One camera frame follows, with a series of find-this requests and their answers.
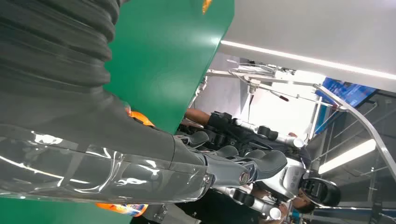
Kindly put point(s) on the orange detergent bottle blue cap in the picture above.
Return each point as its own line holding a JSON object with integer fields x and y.
{"x": 140, "y": 118}

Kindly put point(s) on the person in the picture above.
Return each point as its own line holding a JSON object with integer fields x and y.
{"x": 301, "y": 204}
{"x": 198, "y": 116}

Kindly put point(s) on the white ceiling light bar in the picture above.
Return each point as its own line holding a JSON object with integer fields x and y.
{"x": 346, "y": 156}

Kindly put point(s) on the white wall light strip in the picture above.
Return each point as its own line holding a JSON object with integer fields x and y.
{"x": 309, "y": 60}

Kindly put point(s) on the blue wall display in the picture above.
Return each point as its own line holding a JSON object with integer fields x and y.
{"x": 346, "y": 91}

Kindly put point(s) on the orange bottle Tide front label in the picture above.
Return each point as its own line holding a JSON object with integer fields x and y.
{"x": 123, "y": 208}

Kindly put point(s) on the silver curved gantry beam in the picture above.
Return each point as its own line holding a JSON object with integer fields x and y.
{"x": 376, "y": 136}

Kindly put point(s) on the black white humanoid robot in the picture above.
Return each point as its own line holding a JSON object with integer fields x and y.
{"x": 289, "y": 181}

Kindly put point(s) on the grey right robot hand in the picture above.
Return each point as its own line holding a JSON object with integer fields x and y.
{"x": 92, "y": 139}

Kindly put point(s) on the white metal stand frame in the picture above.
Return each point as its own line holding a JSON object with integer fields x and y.
{"x": 229, "y": 75}

